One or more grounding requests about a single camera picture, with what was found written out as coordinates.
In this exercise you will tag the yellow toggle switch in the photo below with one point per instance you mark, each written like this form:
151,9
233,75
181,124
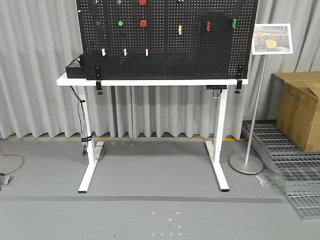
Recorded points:
180,29

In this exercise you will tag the metal floor plate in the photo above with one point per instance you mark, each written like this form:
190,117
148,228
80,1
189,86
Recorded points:
5,180

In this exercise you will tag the white green-tipped rocker switch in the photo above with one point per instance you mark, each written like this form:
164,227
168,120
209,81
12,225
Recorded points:
125,52

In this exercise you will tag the black perforated pegboard panel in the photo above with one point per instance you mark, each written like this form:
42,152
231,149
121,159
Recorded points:
196,54

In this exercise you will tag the brown cardboard box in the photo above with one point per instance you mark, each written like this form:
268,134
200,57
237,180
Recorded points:
299,111

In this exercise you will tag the black table clamp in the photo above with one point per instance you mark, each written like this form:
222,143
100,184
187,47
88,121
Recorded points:
99,89
239,79

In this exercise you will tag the green toggle switch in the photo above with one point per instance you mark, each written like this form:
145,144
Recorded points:
234,23

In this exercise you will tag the red mushroom button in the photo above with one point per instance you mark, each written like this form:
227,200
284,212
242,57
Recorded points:
142,2
143,23

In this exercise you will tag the grey curtain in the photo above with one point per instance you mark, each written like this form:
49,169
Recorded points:
39,38

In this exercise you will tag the metal floor grating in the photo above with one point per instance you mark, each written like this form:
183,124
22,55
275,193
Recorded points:
294,171

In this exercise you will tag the table height control panel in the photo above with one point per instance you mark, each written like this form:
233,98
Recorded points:
216,87

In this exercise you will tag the black electronics box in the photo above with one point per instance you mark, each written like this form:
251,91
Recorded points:
76,69

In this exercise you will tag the lower red mushroom button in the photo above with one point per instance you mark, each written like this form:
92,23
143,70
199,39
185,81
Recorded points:
143,23

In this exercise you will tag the red toggle switch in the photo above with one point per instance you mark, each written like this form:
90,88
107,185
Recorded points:
208,26

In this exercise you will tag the white yellow-tipped rocker switch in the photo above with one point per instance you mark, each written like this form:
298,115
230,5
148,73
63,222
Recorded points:
103,51

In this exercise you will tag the right black table clamp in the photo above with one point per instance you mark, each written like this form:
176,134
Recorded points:
239,79

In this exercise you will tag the upper red mushroom button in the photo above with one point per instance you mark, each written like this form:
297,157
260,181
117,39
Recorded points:
142,2

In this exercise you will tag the left black table clamp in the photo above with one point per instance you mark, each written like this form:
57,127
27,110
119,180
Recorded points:
99,89

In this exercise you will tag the white height-adjustable table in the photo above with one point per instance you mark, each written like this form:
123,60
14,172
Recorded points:
214,147

